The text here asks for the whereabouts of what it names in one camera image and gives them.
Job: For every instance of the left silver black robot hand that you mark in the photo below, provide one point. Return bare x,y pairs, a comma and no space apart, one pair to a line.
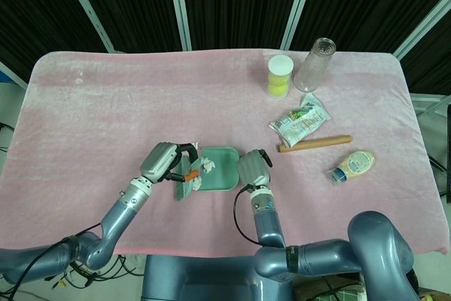
158,160

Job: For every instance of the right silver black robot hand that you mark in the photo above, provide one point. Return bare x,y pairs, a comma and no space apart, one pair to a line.
253,170

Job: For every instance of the green plastic dustpan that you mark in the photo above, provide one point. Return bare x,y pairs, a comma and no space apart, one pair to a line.
223,170

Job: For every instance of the green hand brush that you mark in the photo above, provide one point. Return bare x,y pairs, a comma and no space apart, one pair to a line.
181,191

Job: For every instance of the white paper wad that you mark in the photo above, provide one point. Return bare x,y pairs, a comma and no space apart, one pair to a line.
196,184
210,167
203,161

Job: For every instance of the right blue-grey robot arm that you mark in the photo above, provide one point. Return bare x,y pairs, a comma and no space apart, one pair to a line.
373,244

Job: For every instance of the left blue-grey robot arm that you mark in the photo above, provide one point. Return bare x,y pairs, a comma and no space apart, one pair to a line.
116,220

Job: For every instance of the pink table cloth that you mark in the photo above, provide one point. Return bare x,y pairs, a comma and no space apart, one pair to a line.
141,103

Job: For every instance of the white green snack packet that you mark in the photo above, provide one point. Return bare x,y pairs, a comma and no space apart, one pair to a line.
299,124

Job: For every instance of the wooden rolling stick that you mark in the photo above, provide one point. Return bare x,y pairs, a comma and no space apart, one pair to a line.
317,143

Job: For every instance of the yellow tennis ball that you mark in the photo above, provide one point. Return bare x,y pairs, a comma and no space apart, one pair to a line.
278,79
278,92

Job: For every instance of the yellow sauce squeeze bottle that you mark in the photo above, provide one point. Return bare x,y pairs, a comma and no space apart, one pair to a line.
354,165

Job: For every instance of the clear tube with white lid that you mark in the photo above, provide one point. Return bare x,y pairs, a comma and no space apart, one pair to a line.
280,65

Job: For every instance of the blue-grey robot torso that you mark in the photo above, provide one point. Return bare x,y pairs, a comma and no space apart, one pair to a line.
211,280

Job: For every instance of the clear textured glass vase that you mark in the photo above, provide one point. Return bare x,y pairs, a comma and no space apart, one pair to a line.
313,68

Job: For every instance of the white partition post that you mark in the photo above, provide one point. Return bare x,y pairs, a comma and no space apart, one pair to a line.
299,5
179,5
86,5
12,75
423,22

